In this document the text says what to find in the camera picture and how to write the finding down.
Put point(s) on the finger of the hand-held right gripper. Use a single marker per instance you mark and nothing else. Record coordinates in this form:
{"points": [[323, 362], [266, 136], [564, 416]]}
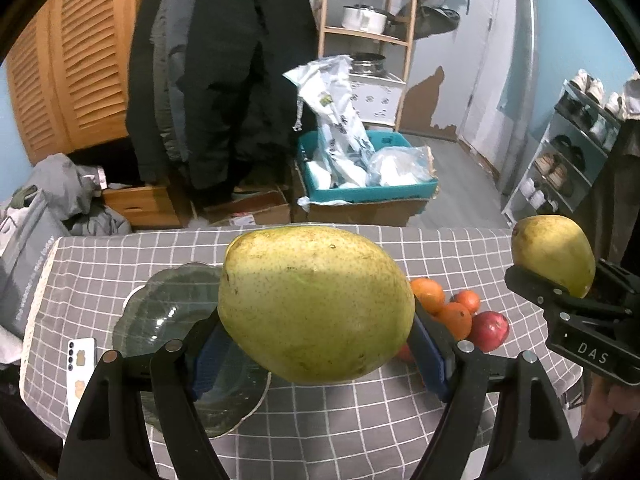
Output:
{"points": [[617, 280], [535, 285]]}

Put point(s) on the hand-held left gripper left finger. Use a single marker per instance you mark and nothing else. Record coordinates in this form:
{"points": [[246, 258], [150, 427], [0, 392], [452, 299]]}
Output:
{"points": [[207, 365]]}

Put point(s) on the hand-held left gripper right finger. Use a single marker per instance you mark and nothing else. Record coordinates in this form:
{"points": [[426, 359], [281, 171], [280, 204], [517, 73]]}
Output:
{"points": [[430, 355]]}

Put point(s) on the medium tangerine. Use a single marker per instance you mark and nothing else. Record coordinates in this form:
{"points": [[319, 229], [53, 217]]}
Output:
{"points": [[456, 321]]}

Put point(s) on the large orange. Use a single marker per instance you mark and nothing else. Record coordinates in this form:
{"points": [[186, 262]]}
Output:
{"points": [[429, 292]]}

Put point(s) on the small tangerine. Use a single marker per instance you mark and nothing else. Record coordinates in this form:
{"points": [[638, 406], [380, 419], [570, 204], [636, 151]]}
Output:
{"points": [[469, 300]]}

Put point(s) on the dark glass scalloped bowl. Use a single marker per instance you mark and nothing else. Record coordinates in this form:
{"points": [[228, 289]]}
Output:
{"points": [[160, 310]]}

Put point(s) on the large yellow-green pear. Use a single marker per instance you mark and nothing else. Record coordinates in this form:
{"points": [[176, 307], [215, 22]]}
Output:
{"points": [[310, 305]]}

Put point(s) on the person's right hand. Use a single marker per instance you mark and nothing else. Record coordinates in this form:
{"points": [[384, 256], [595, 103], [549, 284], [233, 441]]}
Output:
{"points": [[600, 410]]}

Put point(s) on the person's dark clothing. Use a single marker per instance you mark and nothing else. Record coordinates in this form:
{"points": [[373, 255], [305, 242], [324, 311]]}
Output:
{"points": [[620, 185]]}

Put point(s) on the grey checked tablecloth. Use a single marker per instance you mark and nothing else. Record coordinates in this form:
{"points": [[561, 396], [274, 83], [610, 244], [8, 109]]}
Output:
{"points": [[350, 420]]}

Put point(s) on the group of shoes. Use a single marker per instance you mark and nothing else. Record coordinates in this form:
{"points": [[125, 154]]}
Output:
{"points": [[555, 170]]}

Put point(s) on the white smartphone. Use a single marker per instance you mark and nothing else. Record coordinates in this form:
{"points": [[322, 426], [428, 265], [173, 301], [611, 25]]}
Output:
{"points": [[82, 360]]}

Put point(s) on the grey shoe rack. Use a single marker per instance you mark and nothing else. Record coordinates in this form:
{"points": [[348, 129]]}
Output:
{"points": [[550, 130]]}

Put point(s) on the teal storage box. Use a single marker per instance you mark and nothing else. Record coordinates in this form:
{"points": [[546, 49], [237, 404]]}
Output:
{"points": [[380, 192]]}

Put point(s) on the wooden drawer box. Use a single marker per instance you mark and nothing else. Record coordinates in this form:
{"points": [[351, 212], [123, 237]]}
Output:
{"points": [[140, 207]]}

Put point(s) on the clear plastic bag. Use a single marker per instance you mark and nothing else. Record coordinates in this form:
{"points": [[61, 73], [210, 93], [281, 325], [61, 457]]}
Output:
{"points": [[400, 165]]}

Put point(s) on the white door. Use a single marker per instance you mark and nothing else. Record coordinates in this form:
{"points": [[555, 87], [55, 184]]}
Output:
{"points": [[490, 60]]}

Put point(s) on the grey jacket pile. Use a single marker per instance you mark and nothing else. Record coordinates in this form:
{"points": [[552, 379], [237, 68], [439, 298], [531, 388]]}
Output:
{"points": [[65, 185]]}

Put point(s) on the white printed box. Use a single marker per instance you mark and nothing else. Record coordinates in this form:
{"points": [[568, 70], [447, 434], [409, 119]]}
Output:
{"points": [[375, 100]]}

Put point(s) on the dark hanging coat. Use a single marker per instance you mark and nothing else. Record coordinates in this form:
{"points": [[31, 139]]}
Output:
{"points": [[142, 110]]}

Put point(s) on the white printed plastic bag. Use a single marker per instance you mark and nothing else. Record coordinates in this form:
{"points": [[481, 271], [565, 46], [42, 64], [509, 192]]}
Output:
{"points": [[335, 105]]}

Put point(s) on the steel pot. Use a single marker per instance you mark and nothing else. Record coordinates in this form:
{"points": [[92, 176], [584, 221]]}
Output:
{"points": [[367, 64]]}

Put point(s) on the wooden shelf rack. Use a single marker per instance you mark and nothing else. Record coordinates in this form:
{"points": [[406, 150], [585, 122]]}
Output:
{"points": [[410, 35]]}

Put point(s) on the grey-green hanging bag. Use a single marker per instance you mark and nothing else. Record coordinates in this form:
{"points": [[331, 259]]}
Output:
{"points": [[435, 17]]}

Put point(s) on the large black hanging coat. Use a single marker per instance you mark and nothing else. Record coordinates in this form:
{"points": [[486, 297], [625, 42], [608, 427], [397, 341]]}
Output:
{"points": [[245, 70]]}

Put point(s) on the white cooking pot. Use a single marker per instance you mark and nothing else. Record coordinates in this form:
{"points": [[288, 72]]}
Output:
{"points": [[365, 17]]}

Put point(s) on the grey hanging coat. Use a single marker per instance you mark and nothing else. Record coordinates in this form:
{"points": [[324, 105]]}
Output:
{"points": [[172, 50]]}

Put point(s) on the wooden louvered cabinet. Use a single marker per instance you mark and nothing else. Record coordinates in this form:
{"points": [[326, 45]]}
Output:
{"points": [[75, 60]]}

